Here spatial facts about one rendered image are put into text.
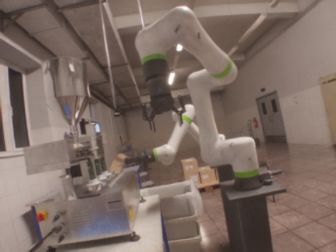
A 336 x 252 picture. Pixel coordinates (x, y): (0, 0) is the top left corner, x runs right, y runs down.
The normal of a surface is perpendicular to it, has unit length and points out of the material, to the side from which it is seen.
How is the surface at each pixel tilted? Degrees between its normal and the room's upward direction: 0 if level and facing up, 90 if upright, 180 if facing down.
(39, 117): 90
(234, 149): 87
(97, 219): 90
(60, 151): 90
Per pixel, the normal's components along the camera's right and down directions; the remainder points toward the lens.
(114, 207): 0.06, -0.06
